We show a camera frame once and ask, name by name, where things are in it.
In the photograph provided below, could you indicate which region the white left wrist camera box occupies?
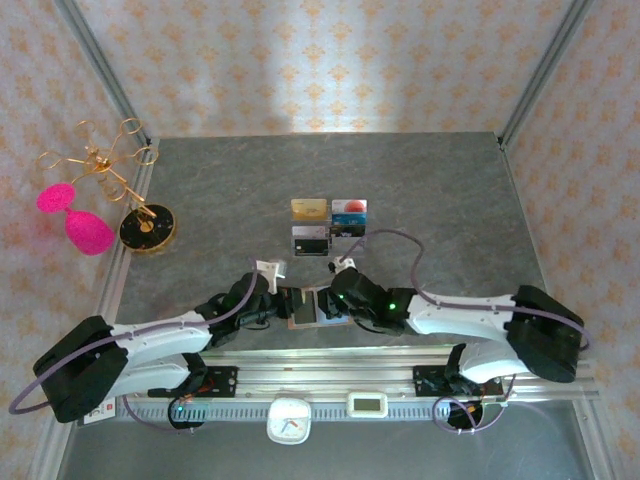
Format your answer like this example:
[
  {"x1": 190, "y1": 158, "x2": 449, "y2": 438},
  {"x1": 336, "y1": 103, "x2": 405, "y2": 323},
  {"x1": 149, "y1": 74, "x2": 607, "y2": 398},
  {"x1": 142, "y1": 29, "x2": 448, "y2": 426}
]
[{"x1": 255, "y1": 258, "x2": 290, "y2": 295}]

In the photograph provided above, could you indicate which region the brown leather card holder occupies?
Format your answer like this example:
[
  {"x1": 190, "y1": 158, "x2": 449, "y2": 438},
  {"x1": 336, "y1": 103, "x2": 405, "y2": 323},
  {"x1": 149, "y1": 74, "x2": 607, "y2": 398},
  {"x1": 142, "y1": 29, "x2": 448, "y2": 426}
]
[{"x1": 286, "y1": 285, "x2": 351, "y2": 332}]

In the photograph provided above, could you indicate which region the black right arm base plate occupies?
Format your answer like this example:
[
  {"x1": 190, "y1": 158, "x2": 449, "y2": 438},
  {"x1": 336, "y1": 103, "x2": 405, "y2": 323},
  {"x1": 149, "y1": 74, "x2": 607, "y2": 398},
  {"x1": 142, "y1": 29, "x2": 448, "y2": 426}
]
[{"x1": 412, "y1": 364, "x2": 504, "y2": 400}]

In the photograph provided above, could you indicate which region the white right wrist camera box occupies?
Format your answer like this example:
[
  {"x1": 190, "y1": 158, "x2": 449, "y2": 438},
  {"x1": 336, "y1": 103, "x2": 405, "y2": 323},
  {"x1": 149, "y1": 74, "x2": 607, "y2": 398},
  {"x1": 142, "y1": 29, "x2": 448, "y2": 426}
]
[{"x1": 325, "y1": 254, "x2": 359, "y2": 274}]

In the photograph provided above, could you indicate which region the aluminium front rail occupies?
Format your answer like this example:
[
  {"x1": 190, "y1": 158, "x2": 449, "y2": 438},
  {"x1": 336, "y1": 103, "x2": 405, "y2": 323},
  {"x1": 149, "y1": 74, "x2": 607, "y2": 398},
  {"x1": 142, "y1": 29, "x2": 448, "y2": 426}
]
[{"x1": 52, "y1": 344, "x2": 599, "y2": 404}]

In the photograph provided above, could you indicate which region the clear acrylic card stand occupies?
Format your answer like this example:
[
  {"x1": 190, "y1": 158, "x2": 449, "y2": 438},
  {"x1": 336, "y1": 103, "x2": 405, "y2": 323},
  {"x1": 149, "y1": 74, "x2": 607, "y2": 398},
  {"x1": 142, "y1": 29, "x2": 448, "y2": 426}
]
[{"x1": 289, "y1": 198, "x2": 370, "y2": 259}]

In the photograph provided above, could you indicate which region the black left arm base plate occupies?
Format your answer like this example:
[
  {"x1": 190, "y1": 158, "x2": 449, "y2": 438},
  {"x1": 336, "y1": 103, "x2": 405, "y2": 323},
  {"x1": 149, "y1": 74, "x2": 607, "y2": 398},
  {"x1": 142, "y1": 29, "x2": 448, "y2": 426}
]
[{"x1": 148, "y1": 366, "x2": 239, "y2": 400}]

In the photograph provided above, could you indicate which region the grey slotted cable duct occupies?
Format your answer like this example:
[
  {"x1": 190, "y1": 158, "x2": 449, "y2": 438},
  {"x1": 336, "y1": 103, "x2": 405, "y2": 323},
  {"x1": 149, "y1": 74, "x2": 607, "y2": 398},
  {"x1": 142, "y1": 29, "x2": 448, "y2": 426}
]
[{"x1": 119, "y1": 399, "x2": 454, "y2": 424}]

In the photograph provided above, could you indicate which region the white square clock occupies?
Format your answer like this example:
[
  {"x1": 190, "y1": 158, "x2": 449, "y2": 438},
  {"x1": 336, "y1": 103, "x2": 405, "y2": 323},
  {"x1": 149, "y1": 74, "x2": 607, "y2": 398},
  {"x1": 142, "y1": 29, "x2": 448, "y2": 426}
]
[{"x1": 266, "y1": 394, "x2": 314, "y2": 445}]

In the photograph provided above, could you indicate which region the white digital timer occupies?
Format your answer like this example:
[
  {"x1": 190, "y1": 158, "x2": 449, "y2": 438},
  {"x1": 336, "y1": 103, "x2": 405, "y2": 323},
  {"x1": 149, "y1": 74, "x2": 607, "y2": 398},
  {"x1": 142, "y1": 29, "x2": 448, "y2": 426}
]
[{"x1": 347, "y1": 391, "x2": 390, "y2": 419}]

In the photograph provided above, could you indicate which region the white label tag red mark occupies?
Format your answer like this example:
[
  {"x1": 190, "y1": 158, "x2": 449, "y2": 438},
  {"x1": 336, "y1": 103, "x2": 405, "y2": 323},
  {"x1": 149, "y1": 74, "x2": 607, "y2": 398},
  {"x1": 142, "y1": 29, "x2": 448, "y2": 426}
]
[{"x1": 82, "y1": 399, "x2": 118, "y2": 426}]

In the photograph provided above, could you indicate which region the gold wire rack black base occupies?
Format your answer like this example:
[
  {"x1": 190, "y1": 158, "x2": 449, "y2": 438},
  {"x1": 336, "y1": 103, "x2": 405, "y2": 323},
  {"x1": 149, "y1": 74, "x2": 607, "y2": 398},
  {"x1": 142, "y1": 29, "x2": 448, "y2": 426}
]
[{"x1": 38, "y1": 118, "x2": 179, "y2": 257}]

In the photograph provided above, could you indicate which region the plain black credit card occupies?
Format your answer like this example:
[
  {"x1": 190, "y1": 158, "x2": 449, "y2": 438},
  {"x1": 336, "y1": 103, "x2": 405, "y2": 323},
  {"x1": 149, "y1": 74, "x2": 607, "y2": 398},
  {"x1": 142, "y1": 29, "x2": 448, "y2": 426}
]
[{"x1": 294, "y1": 238, "x2": 332, "y2": 257}]

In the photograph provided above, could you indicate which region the aluminium side rail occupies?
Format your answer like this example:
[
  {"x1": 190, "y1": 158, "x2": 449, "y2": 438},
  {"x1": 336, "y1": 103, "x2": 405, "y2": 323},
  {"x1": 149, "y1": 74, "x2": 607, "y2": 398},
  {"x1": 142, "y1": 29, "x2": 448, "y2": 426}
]
[{"x1": 79, "y1": 137, "x2": 161, "y2": 361}]

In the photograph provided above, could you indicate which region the aluminium frame corner post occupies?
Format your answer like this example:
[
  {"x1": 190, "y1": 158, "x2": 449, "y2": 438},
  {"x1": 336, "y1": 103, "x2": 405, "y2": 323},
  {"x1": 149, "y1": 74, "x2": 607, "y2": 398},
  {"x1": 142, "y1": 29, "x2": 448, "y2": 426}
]
[
  {"x1": 52, "y1": 0, "x2": 152, "y2": 147},
  {"x1": 499, "y1": 0, "x2": 596, "y2": 149}
]

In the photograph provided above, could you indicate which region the pink glitter glass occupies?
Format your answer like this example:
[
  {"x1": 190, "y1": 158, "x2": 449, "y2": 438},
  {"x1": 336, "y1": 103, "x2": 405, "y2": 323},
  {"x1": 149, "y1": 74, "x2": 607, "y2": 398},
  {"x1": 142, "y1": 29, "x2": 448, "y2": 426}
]
[{"x1": 36, "y1": 182, "x2": 116, "y2": 257}]

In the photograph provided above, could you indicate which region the gold credit card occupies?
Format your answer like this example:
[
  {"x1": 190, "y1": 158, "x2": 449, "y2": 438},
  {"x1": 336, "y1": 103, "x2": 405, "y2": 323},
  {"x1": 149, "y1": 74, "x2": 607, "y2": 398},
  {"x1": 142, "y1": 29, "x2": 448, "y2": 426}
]
[{"x1": 291, "y1": 198, "x2": 329, "y2": 223}]

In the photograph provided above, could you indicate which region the grey metal lower shelf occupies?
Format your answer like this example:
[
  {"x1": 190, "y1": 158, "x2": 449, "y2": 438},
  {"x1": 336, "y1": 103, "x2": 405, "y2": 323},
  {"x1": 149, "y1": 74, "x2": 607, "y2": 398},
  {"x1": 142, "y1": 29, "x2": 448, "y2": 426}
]
[{"x1": 47, "y1": 399, "x2": 609, "y2": 480}]

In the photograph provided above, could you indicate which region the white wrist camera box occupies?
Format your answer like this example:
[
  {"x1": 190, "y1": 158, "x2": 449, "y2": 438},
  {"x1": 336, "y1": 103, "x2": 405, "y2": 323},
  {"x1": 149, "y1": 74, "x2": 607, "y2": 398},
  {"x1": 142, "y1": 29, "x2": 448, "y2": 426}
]
[
  {"x1": 255, "y1": 258, "x2": 290, "y2": 295},
  {"x1": 325, "y1": 254, "x2": 359, "y2": 274}
]

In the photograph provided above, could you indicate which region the red and white credit card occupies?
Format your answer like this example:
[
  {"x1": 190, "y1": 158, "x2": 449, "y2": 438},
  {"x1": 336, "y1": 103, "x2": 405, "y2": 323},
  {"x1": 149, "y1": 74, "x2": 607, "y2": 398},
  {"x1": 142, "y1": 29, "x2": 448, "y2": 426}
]
[{"x1": 332, "y1": 198, "x2": 369, "y2": 216}]

